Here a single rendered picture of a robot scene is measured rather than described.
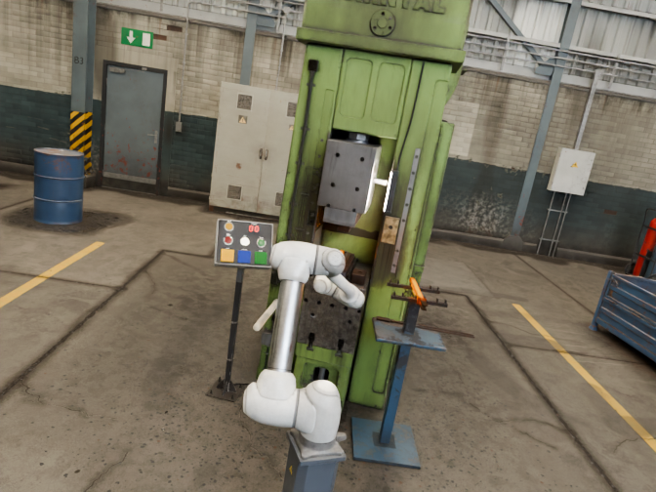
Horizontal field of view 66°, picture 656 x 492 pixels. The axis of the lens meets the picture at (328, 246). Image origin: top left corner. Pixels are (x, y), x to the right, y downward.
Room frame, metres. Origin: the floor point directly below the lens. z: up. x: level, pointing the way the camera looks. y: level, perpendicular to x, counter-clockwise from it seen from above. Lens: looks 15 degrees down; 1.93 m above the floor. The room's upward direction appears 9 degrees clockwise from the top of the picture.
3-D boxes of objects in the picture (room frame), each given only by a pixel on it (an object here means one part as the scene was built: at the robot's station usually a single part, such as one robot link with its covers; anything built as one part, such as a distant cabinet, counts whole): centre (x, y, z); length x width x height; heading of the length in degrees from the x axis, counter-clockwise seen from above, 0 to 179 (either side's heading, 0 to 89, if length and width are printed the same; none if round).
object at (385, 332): (2.72, -0.55, 0.75); 0.40 x 0.30 x 0.02; 92
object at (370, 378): (3.31, -0.47, 1.15); 0.44 x 0.26 x 2.30; 172
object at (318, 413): (1.80, -0.07, 0.77); 0.18 x 0.16 x 0.22; 93
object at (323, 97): (3.40, 0.20, 1.15); 0.44 x 0.26 x 2.30; 172
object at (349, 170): (3.21, -0.11, 1.56); 0.42 x 0.39 x 0.40; 172
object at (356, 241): (3.52, -0.16, 1.37); 0.41 x 0.10 x 0.91; 82
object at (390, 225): (3.09, -0.37, 1.27); 0.09 x 0.02 x 0.17; 82
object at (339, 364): (3.22, -0.12, 0.23); 0.55 x 0.37 x 0.47; 172
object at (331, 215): (3.21, -0.07, 1.32); 0.42 x 0.20 x 0.10; 172
